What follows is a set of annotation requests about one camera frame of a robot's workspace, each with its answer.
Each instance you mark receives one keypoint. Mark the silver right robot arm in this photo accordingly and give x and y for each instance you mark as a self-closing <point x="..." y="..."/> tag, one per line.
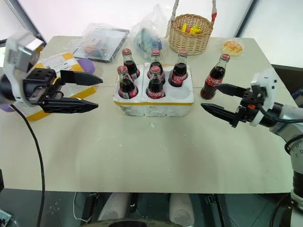
<point x="292" y="132"/>

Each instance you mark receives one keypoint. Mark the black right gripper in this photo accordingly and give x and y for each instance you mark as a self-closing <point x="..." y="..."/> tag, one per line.
<point x="247" y="106"/>

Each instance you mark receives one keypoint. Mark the yellow toys in basket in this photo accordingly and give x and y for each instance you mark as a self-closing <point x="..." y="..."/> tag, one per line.
<point x="193" y="28"/>

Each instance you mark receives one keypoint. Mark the yellow taped cardboard box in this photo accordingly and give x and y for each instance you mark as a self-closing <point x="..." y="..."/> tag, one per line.
<point x="59" y="62"/>

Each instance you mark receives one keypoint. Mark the white rounded robot leg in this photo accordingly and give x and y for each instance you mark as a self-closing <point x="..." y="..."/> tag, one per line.
<point x="113" y="206"/>
<point x="181" y="209"/>

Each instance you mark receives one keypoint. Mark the clear bag with blue items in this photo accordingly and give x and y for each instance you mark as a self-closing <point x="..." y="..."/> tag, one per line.
<point x="149" y="40"/>

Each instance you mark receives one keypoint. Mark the woven wicker basket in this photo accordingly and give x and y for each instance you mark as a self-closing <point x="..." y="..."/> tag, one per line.
<point x="189" y="39"/>

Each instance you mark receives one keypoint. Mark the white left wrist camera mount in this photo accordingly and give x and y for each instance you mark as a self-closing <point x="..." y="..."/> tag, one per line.
<point x="17" y="56"/>

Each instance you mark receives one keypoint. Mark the white foam bottle crate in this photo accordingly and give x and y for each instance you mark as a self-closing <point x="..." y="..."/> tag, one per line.
<point x="165" y="104"/>

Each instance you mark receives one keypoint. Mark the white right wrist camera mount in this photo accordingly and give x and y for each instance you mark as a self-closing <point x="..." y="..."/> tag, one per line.
<point x="266" y="82"/>

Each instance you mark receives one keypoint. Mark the bagged orange fruit pieces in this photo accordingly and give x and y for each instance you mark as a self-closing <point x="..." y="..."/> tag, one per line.
<point x="232" y="47"/>

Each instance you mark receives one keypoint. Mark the glass cola bottle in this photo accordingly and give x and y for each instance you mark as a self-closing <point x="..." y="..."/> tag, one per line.
<point x="179" y="73"/>
<point x="214" y="80"/>
<point x="129" y="66"/>
<point x="155" y="87"/>
<point x="126" y="87"/>
<point x="156" y="61"/>

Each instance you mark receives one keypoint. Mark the purple round object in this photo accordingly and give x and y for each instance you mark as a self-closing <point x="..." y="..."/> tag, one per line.
<point x="6" y="108"/>
<point x="86" y="65"/>

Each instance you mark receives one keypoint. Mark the bagged dark tray with items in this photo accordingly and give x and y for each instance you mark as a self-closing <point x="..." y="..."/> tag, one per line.
<point x="101" y="43"/>

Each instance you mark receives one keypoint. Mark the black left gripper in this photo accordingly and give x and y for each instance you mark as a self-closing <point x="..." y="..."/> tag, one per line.
<point x="39" y="81"/>

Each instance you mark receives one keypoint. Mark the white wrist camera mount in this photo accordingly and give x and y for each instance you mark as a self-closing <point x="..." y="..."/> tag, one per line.
<point x="266" y="82"/>
<point x="17" y="56"/>

